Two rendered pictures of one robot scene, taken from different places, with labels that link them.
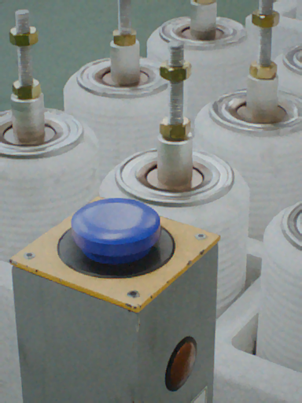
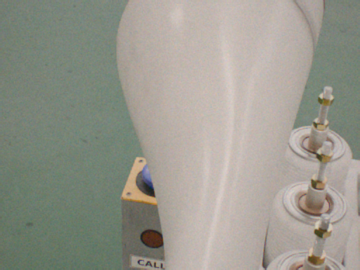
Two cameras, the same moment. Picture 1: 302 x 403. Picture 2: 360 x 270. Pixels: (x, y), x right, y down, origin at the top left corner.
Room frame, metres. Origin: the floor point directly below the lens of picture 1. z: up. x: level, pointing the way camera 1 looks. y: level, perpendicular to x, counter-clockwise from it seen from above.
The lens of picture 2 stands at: (0.20, -0.49, 0.79)
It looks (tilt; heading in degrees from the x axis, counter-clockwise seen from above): 37 degrees down; 66
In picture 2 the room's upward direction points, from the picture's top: 3 degrees clockwise
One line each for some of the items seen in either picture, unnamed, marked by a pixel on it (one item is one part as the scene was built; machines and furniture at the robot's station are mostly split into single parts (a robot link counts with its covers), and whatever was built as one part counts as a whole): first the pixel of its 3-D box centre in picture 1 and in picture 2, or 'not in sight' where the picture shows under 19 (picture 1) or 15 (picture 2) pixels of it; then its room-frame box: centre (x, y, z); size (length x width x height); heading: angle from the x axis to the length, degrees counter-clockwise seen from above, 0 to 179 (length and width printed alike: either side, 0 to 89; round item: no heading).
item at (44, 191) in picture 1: (36, 246); (305, 195); (0.66, 0.08, 0.16); 0.10 x 0.10 x 0.18
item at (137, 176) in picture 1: (174, 177); (313, 203); (0.60, -0.02, 0.25); 0.08 x 0.08 x 0.01
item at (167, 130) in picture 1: (174, 127); (319, 181); (0.60, -0.02, 0.29); 0.02 x 0.02 x 0.01; 69
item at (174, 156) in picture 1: (174, 158); (316, 195); (0.60, -0.02, 0.26); 0.02 x 0.02 x 0.03
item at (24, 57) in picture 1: (25, 64); (323, 112); (0.66, 0.08, 0.30); 0.01 x 0.01 x 0.08; 59
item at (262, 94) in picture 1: (262, 95); not in sight; (0.69, -0.08, 0.26); 0.02 x 0.02 x 0.03
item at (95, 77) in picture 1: (125, 78); not in sight; (0.76, 0.02, 0.25); 0.08 x 0.08 x 0.01
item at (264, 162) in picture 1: (255, 222); not in sight; (0.69, -0.08, 0.16); 0.10 x 0.10 x 0.18
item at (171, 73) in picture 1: (175, 69); (325, 155); (0.60, -0.02, 0.32); 0.02 x 0.02 x 0.01; 69
